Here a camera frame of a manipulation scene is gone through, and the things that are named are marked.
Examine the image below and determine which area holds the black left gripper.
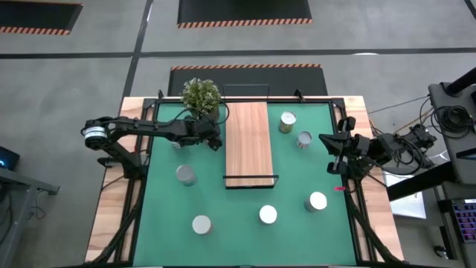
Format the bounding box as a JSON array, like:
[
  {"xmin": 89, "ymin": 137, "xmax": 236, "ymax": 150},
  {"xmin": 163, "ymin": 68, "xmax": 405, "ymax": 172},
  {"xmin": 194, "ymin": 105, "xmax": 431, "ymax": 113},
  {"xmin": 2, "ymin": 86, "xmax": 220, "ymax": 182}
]
[{"xmin": 177, "ymin": 115, "xmax": 224, "ymax": 152}]

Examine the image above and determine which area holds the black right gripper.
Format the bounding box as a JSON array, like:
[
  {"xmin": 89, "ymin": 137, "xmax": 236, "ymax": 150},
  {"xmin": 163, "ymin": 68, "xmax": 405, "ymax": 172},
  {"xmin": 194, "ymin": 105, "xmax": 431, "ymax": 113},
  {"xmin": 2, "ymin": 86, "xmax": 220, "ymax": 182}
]
[{"xmin": 318, "ymin": 116, "xmax": 373, "ymax": 176}]

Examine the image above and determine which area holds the carrot print tin can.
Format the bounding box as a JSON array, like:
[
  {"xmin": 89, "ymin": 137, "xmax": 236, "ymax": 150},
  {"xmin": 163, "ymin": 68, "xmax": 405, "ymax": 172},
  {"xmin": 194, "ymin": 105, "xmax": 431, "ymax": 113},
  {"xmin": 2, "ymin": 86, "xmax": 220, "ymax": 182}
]
[{"xmin": 295, "ymin": 130, "xmax": 314, "ymax": 150}]

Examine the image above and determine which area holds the cherries label tin can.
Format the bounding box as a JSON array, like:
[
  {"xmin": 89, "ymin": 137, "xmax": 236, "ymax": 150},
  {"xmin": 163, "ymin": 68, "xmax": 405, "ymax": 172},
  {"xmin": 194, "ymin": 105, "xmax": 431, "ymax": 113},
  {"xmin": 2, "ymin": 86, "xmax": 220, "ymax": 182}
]
[{"xmin": 175, "ymin": 164, "xmax": 198, "ymax": 187}]

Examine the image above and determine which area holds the pale sided tin can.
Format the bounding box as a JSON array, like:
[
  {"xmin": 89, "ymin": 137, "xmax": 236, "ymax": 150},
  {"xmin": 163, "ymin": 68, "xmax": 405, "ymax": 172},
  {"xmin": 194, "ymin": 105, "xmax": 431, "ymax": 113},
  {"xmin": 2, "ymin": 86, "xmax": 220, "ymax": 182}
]
[{"xmin": 303, "ymin": 191, "xmax": 329, "ymax": 214}]

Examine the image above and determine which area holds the gold sided tin can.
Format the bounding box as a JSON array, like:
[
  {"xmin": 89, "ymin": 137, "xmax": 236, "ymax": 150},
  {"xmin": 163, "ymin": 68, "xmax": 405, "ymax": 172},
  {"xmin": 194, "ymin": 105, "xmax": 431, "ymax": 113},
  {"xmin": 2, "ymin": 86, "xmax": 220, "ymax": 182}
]
[{"xmin": 277, "ymin": 110, "xmax": 298, "ymax": 135}]

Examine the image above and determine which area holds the tomatoes label tin can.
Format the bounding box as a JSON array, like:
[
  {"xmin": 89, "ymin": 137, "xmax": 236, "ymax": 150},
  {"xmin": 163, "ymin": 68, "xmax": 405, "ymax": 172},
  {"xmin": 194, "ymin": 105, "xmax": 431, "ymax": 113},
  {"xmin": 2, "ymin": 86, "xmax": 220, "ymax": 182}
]
[{"xmin": 258, "ymin": 204, "xmax": 279, "ymax": 226}]

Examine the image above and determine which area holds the potted artificial plant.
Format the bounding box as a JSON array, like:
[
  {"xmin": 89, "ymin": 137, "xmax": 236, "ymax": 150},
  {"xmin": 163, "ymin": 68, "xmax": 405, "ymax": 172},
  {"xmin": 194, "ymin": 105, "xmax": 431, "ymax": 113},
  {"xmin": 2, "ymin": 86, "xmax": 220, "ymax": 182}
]
[{"xmin": 181, "ymin": 77, "xmax": 223, "ymax": 122}]

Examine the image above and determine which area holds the orange and red tin can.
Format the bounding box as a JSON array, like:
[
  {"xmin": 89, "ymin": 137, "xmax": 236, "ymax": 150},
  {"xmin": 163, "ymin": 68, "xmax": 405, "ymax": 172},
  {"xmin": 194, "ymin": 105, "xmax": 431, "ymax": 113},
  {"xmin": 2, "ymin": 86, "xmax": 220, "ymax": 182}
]
[{"xmin": 191, "ymin": 214, "xmax": 214, "ymax": 236}]

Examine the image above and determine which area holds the black diagonal beam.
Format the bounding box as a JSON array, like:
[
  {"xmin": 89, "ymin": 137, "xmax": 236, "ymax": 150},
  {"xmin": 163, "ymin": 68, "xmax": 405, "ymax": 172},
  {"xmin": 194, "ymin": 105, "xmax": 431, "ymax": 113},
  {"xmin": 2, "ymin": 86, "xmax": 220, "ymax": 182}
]
[{"xmin": 386, "ymin": 160, "xmax": 460, "ymax": 202}]

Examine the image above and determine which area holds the black hazard striped floor mat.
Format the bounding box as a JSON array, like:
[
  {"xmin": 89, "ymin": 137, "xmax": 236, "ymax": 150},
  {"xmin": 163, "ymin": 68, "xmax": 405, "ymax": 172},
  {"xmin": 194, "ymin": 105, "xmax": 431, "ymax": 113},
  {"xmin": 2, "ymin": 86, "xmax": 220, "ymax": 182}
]
[
  {"xmin": 167, "ymin": 63, "xmax": 329, "ymax": 98},
  {"xmin": 0, "ymin": 1, "xmax": 84, "ymax": 36},
  {"xmin": 176, "ymin": 0, "xmax": 313, "ymax": 30}
]

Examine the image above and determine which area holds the white paper sheet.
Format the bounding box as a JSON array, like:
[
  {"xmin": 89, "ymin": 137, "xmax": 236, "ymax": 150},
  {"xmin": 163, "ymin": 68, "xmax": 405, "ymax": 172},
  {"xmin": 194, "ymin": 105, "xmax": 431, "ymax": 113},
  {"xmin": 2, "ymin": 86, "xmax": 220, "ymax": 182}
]
[{"xmin": 382, "ymin": 171, "xmax": 428, "ymax": 220}]

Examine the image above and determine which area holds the green table mat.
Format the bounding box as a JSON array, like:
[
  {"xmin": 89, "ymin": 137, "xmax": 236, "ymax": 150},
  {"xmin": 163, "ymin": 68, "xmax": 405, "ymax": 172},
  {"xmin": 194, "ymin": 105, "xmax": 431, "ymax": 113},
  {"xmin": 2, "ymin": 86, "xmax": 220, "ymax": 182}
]
[{"xmin": 132, "ymin": 100, "xmax": 358, "ymax": 267}]

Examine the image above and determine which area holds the grey equipment cart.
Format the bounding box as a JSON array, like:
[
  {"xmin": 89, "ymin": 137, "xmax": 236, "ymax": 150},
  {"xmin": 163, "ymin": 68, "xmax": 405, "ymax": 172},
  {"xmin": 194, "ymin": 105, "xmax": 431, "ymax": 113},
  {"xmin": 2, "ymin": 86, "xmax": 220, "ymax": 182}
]
[{"xmin": 427, "ymin": 80, "xmax": 476, "ymax": 187}]

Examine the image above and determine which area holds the black computer mouse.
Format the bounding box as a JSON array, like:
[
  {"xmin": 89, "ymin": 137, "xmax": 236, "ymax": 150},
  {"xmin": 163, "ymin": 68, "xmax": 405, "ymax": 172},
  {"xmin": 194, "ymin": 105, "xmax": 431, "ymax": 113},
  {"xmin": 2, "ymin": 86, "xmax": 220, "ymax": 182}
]
[{"xmin": 433, "ymin": 244, "xmax": 449, "ymax": 260}]

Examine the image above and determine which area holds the black cart pole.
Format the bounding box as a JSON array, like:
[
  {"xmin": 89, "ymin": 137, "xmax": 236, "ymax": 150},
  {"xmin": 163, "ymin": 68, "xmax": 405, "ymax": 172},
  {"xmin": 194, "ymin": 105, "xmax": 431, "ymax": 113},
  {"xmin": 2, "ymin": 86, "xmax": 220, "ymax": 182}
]
[{"xmin": 444, "ymin": 66, "xmax": 476, "ymax": 97}]

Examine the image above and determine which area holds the backlit keyboard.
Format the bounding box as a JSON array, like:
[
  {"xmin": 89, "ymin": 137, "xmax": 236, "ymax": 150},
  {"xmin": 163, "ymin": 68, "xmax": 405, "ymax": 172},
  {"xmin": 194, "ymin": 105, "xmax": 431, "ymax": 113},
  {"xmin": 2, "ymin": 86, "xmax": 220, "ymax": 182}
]
[{"xmin": 451, "ymin": 199, "xmax": 476, "ymax": 245}]

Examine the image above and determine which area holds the grey side desk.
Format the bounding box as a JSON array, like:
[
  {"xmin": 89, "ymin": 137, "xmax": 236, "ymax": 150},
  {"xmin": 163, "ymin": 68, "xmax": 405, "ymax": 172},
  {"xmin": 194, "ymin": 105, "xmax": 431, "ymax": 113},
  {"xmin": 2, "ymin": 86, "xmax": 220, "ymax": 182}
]
[{"xmin": 0, "ymin": 166, "xmax": 61, "ymax": 258}]

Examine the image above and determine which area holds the dark screen with blue light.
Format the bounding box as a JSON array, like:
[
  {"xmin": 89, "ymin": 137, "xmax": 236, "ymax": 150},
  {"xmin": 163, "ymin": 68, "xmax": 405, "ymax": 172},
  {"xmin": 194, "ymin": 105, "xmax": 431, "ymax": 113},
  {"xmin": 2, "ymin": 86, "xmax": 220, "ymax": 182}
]
[{"xmin": 0, "ymin": 145, "xmax": 21, "ymax": 172}]

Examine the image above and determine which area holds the wooden shelf with black frame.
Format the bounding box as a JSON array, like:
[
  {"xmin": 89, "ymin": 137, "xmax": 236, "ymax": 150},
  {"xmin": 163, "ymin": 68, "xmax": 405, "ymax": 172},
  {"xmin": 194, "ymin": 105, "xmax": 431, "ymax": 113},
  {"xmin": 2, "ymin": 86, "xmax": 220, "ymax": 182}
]
[{"xmin": 222, "ymin": 83, "xmax": 280, "ymax": 190}]

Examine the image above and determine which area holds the black metal rig frame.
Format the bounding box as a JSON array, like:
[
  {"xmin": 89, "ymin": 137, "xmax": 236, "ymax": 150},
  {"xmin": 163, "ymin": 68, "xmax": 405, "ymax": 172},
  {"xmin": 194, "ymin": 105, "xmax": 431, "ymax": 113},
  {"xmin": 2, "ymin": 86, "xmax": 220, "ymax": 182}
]
[{"xmin": 80, "ymin": 89, "xmax": 410, "ymax": 268}]

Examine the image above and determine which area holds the coiled black cable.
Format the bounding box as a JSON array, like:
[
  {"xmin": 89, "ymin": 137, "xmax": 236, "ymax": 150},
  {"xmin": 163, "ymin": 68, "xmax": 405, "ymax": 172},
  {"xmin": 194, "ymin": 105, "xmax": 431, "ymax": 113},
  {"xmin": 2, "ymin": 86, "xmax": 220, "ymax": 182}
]
[{"xmin": 430, "ymin": 104, "xmax": 476, "ymax": 139}]

